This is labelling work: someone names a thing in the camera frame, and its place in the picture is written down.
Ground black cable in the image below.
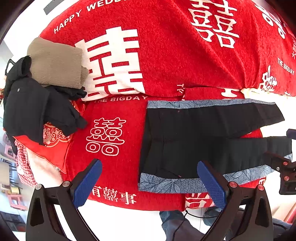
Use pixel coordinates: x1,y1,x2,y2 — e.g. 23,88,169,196
184,209,219,219

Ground black jacket pile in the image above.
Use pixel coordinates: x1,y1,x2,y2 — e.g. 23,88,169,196
3,56,87,154

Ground red embroidered cushion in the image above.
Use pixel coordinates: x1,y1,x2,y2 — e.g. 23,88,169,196
15,123,73,174

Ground pink plastic stool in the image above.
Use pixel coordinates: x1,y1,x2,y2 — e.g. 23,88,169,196
8,194,28,211

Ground operator blue jeans legs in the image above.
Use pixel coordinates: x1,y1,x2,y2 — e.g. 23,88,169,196
159,206,295,240

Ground red wedding blanket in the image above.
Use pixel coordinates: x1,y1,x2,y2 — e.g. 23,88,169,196
41,1,295,211

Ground black pants with grey trim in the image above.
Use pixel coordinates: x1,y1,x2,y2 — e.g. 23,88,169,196
138,99,292,194

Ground folded beige fleece garment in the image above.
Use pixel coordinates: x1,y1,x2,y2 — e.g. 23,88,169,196
27,37,89,89

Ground red checked cloth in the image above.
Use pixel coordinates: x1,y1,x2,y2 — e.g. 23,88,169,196
15,140,37,187

